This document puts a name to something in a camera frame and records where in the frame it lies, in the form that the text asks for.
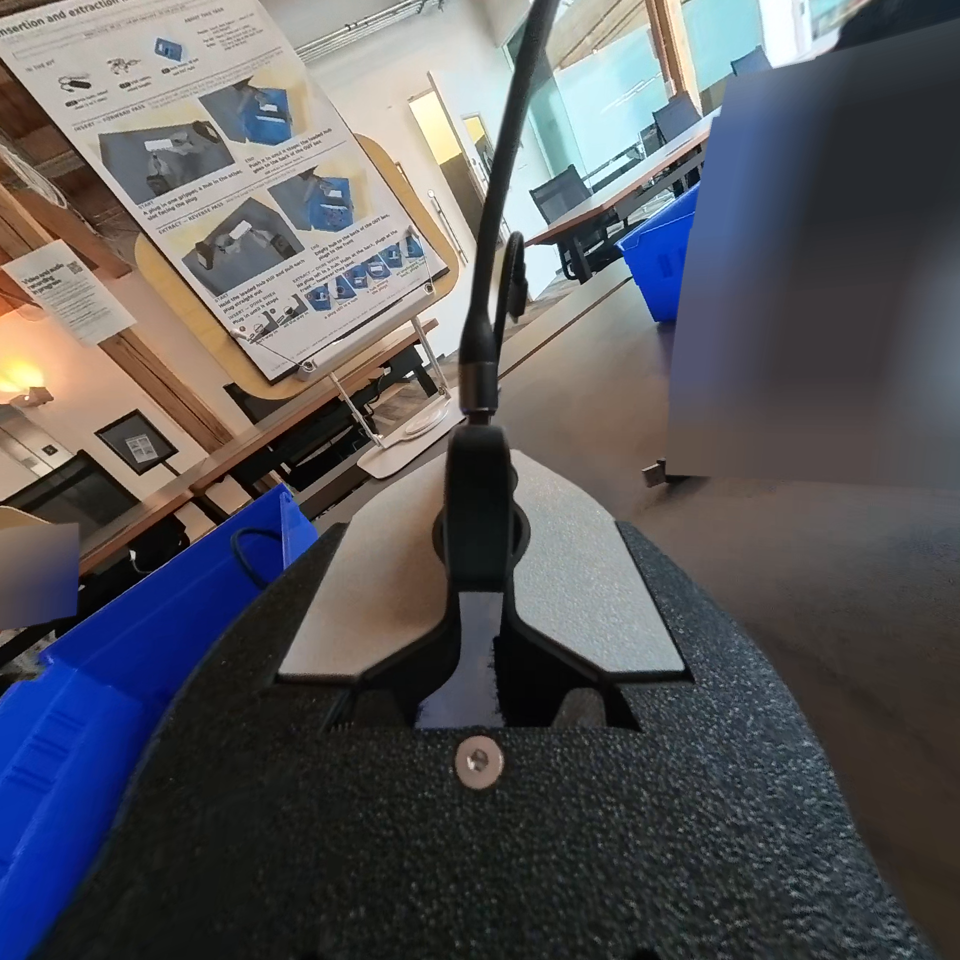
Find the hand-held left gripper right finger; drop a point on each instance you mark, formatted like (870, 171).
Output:
(593, 593)

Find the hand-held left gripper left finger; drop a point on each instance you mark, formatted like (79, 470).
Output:
(368, 600)

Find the black usb hub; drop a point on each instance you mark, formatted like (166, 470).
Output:
(480, 510)

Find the blue plastic bin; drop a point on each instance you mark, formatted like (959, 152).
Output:
(660, 255)
(135, 660)

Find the white document stand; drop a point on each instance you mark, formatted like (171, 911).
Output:
(398, 443)

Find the dark office desk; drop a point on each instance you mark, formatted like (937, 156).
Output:
(270, 435)

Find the wooden support column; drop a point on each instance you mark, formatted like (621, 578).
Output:
(150, 375)

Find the wooden office desk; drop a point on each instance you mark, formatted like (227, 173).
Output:
(630, 173)

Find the white paper notice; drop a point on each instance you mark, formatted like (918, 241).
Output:
(68, 293)

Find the printed paper sheet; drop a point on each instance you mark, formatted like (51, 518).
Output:
(225, 165)

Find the black framed wall sign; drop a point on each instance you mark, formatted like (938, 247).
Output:
(138, 443)

